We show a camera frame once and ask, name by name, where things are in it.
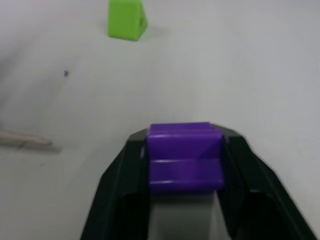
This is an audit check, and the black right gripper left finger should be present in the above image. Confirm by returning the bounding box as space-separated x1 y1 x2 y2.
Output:
79 127 156 240

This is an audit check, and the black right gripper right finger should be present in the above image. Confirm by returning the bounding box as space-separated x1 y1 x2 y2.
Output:
209 123 320 240

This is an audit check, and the purple ridged block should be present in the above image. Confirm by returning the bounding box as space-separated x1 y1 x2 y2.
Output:
146 121 225 193

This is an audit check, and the green triangular block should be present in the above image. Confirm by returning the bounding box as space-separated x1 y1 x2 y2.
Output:
107 0 149 42

